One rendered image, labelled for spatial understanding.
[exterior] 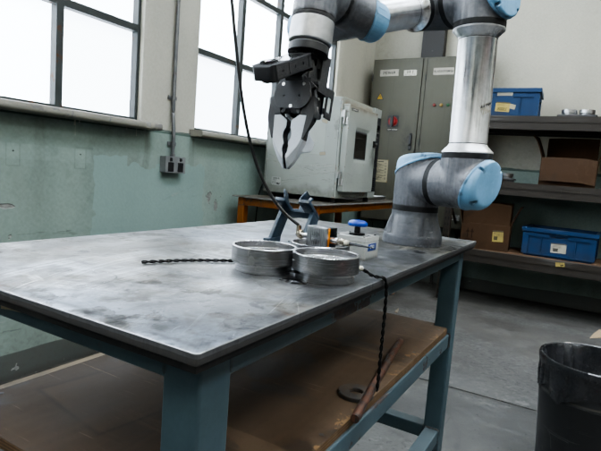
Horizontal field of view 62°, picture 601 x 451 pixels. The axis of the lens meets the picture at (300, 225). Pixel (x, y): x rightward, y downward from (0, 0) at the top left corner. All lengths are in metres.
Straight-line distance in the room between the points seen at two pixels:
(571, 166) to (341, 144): 1.84
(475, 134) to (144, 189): 1.91
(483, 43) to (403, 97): 3.59
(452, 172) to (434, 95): 3.54
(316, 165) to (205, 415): 2.71
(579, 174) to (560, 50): 1.19
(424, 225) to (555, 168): 2.96
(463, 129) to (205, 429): 0.89
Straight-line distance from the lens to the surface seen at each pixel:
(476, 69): 1.23
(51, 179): 2.42
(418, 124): 4.73
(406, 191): 1.28
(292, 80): 0.87
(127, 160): 2.66
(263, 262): 0.77
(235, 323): 0.54
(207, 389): 0.53
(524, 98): 4.32
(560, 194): 4.13
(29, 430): 0.90
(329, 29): 0.90
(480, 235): 4.28
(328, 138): 3.13
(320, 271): 0.74
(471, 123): 1.21
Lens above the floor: 0.97
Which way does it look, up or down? 6 degrees down
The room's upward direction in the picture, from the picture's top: 4 degrees clockwise
